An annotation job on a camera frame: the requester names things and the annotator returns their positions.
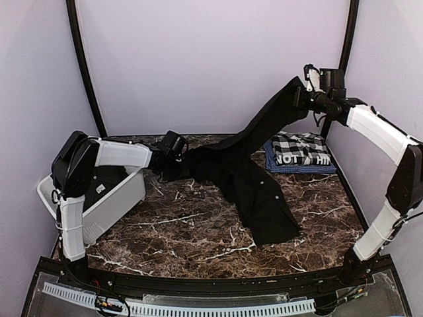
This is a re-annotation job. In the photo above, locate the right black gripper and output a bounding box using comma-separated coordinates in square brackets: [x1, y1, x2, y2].
[292, 86, 331, 113]

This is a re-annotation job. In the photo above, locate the black long sleeve shirt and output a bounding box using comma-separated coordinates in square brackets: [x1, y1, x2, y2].
[162, 77, 307, 246]

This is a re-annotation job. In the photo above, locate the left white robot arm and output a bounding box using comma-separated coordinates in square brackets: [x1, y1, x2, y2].
[37, 131, 189, 262]

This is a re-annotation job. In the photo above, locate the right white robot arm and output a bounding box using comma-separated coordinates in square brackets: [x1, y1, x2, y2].
[293, 64, 422, 262]

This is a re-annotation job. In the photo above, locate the black white plaid shirt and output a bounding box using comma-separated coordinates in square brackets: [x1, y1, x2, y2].
[270, 131, 331, 166]

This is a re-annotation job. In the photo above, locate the blue checked folded shirt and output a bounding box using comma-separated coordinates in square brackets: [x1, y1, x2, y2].
[263, 141, 336, 174]

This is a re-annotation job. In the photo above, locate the white plastic bin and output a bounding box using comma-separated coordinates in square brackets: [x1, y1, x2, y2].
[37, 166, 145, 257]

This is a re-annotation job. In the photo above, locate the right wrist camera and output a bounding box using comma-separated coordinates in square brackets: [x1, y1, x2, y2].
[303, 64, 323, 92]

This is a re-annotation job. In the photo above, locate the right black frame post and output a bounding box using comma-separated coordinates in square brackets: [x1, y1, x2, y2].
[319, 0, 360, 136]

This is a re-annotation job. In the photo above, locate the black frame post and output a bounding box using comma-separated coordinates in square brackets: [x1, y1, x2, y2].
[319, 0, 360, 136]
[65, 0, 108, 137]

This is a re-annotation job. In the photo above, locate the black curved table rail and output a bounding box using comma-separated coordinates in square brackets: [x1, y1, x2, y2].
[36, 257, 377, 300]

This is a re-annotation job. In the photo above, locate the left black frame post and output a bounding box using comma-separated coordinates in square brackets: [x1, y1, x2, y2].
[65, 0, 108, 137]

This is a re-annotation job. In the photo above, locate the white slotted cable duct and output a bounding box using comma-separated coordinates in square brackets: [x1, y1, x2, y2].
[42, 282, 316, 317]

